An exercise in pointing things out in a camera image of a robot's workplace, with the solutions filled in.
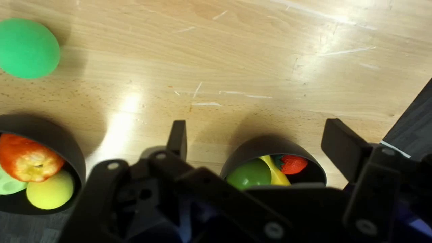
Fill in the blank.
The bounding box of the small yellow toy lemon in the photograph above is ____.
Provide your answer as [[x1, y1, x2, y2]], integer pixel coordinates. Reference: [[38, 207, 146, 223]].
[[26, 169, 76, 213]]

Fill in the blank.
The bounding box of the green apple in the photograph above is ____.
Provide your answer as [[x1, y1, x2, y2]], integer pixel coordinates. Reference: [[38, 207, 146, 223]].
[[226, 160, 273, 192]]

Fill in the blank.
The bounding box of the green round toy fruit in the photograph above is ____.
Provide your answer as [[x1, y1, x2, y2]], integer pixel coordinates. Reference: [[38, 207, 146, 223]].
[[0, 18, 62, 82]]

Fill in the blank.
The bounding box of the red toy strawberry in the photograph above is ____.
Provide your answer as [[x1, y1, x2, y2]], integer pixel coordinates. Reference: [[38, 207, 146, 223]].
[[280, 155, 311, 177]]

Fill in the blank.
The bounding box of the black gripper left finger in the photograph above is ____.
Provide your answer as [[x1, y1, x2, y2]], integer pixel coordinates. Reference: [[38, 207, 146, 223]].
[[58, 119, 294, 243]]

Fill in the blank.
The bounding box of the metal tool cart wooden top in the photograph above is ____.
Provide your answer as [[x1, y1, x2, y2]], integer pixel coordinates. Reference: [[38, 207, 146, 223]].
[[0, 0, 432, 243]]

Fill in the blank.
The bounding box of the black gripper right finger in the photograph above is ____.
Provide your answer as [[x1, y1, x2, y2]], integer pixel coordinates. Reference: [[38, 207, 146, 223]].
[[320, 118, 432, 243]]

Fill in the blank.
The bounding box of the black bowl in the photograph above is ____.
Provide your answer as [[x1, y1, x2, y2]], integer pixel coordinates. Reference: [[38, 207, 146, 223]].
[[0, 114, 88, 217], [220, 136, 328, 192]]

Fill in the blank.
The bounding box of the pale green round fruit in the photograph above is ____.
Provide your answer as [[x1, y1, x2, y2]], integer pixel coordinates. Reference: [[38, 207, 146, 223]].
[[0, 167, 29, 198]]

